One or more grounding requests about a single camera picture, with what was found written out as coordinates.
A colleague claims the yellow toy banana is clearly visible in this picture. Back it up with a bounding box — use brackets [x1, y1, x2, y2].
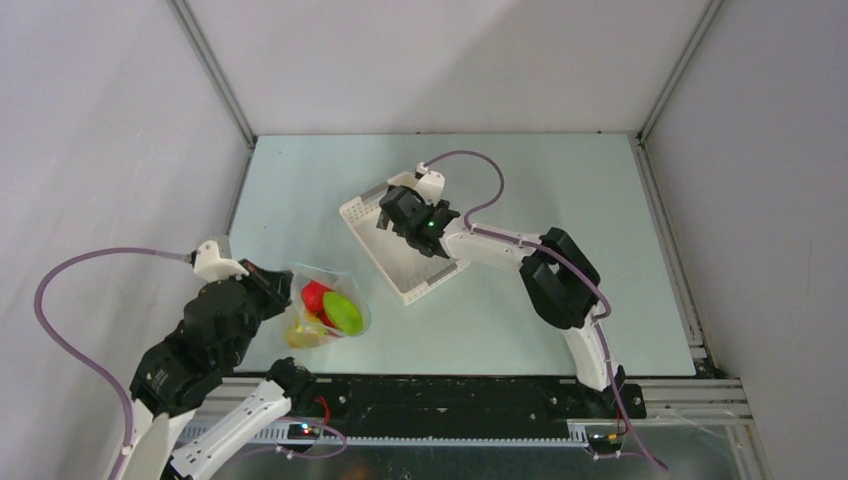
[283, 325, 334, 349]

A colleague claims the large red toy apple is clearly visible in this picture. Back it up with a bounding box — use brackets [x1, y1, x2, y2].
[300, 280, 332, 315]

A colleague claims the clear zip top bag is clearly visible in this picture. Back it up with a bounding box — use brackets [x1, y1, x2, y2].
[283, 264, 372, 349]

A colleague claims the green toy starfruit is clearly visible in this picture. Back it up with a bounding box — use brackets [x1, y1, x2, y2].
[323, 291, 365, 335]

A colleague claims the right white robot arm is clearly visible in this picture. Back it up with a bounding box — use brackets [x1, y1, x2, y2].
[378, 186, 623, 418]

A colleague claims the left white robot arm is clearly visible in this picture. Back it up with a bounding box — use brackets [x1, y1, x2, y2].
[116, 259, 316, 479]

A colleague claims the white perforated plastic basket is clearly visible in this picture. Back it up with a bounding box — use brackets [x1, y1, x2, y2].
[339, 172, 470, 306]

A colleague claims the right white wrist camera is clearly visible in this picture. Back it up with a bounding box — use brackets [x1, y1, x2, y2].
[414, 162, 445, 206]

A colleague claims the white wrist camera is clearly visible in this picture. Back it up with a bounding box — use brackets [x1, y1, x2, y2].
[414, 162, 445, 206]
[190, 234, 249, 283]

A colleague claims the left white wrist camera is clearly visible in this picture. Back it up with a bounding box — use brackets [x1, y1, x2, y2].
[190, 234, 249, 283]

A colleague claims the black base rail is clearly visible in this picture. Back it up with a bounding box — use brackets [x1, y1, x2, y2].
[279, 373, 619, 439]

